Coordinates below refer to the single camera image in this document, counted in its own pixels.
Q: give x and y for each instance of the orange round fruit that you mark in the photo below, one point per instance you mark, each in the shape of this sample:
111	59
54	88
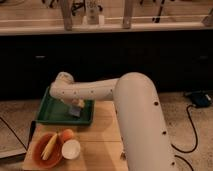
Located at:
66	134

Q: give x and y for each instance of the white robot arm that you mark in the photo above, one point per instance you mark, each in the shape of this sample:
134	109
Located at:
141	121

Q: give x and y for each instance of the white small bowl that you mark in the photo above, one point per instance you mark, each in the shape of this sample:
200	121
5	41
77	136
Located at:
71	149

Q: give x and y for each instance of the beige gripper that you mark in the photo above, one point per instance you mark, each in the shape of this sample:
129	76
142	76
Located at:
77	102

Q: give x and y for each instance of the green plastic tray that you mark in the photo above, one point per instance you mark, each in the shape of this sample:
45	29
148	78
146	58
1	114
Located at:
55	112

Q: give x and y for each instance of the left wooden post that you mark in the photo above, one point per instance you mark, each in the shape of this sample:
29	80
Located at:
66	14

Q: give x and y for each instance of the orange red bowl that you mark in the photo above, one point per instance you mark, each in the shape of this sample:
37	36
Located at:
55	156

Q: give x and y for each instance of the wooden post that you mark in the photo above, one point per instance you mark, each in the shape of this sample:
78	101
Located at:
127	15
66	14

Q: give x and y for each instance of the grey blue sponge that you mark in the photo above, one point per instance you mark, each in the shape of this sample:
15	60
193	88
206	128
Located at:
74	111

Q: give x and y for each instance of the black power adapter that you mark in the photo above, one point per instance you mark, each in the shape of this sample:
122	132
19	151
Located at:
199	98

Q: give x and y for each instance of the right wooden post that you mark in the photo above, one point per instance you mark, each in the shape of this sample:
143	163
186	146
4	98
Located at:
127	15

